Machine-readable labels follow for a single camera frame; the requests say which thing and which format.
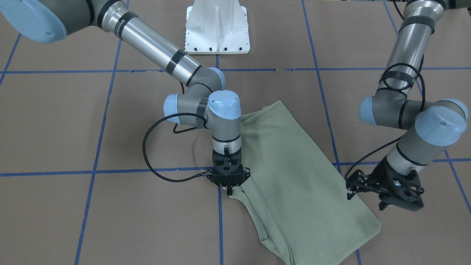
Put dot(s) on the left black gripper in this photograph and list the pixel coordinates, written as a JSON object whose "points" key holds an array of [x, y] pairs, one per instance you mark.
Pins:
{"points": [[381, 173]]}

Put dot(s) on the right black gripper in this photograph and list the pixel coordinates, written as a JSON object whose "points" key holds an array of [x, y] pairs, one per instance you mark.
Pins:
{"points": [[229, 191]]}

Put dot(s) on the olive green long-sleeve shirt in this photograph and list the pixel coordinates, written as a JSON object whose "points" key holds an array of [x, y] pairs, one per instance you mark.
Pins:
{"points": [[295, 196]]}

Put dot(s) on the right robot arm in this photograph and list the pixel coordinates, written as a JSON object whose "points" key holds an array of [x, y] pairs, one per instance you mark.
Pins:
{"points": [[205, 104]]}

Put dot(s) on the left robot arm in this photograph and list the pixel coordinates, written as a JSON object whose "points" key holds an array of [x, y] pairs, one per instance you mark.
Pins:
{"points": [[430, 126]]}

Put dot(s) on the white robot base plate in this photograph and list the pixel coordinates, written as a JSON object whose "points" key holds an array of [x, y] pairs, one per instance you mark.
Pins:
{"points": [[216, 27]]}

